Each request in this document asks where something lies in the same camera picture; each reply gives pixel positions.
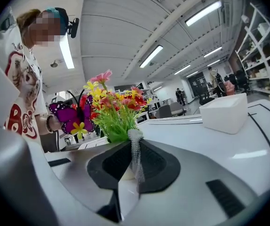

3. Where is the grey knitted cloth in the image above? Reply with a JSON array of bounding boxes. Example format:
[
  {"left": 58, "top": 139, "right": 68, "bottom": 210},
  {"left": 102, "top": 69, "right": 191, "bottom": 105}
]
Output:
[{"left": 127, "top": 129, "right": 146, "bottom": 194}]

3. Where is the black head camera mount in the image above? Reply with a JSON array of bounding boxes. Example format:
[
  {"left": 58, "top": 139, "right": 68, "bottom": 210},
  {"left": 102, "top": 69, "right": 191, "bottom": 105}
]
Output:
[{"left": 46, "top": 7, "right": 80, "bottom": 39}]

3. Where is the white rectangular box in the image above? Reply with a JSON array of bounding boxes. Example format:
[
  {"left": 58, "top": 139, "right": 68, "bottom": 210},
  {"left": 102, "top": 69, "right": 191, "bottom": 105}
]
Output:
[{"left": 199, "top": 93, "right": 248, "bottom": 135}]

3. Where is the person's white printed shirt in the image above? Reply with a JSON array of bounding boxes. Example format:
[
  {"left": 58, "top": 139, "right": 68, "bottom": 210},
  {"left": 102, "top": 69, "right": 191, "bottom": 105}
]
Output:
[{"left": 0, "top": 7, "right": 63, "bottom": 153}]

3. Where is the black office chair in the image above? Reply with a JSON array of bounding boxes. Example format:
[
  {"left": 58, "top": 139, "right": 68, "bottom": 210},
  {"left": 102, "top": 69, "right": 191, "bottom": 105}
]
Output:
[
  {"left": 235, "top": 70, "right": 251, "bottom": 94},
  {"left": 199, "top": 97, "right": 215, "bottom": 106}
]

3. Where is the flower bouquet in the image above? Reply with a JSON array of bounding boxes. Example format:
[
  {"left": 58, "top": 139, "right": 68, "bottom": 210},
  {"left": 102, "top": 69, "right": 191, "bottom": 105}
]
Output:
[{"left": 48, "top": 69, "right": 153, "bottom": 181}]

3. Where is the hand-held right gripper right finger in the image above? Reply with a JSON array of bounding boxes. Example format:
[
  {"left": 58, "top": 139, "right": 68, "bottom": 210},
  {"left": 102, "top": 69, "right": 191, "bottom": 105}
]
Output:
[{"left": 122, "top": 138, "right": 261, "bottom": 226}]

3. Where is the black double door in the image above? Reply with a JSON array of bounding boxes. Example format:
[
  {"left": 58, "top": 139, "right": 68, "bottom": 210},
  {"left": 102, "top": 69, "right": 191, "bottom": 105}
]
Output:
[{"left": 188, "top": 71, "right": 208, "bottom": 98}]

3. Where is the grey armchair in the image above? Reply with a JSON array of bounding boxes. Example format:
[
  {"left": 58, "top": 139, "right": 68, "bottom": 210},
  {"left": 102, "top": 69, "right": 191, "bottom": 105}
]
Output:
[{"left": 170, "top": 102, "right": 187, "bottom": 116}]

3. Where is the wrist bracelet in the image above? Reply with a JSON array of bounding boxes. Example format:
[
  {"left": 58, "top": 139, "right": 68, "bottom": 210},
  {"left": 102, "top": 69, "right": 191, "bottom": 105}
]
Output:
[{"left": 46, "top": 115, "right": 55, "bottom": 134}]

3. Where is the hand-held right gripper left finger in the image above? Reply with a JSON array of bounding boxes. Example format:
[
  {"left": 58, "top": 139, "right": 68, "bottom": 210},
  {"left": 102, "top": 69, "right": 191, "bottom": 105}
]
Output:
[{"left": 28, "top": 139, "right": 131, "bottom": 223}]

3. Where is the person's left forearm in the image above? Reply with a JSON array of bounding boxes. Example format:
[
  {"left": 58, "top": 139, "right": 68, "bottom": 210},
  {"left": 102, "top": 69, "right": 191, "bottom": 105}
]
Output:
[{"left": 40, "top": 115, "right": 63, "bottom": 135}]

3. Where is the pink armchair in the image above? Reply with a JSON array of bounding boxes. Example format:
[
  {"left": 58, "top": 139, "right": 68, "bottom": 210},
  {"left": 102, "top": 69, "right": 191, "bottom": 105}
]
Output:
[{"left": 224, "top": 81, "right": 236, "bottom": 96}]

